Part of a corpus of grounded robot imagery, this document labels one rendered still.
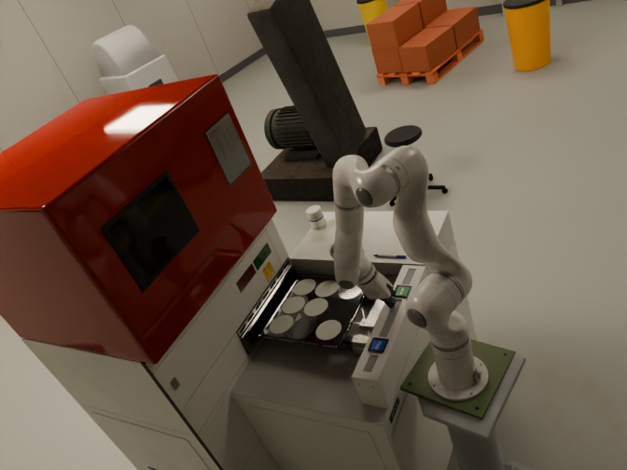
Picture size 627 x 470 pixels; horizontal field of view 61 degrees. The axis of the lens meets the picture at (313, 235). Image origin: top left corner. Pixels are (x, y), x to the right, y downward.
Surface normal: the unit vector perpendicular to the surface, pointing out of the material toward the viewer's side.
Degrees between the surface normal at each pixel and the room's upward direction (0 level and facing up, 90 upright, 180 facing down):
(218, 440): 90
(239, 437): 90
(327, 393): 0
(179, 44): 90
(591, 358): 0
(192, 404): 90
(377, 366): 0
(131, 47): 71
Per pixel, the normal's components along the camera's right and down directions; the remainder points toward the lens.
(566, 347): -0.32, -0.79
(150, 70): 0.72, 0.16
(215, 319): 0.85, 0.01
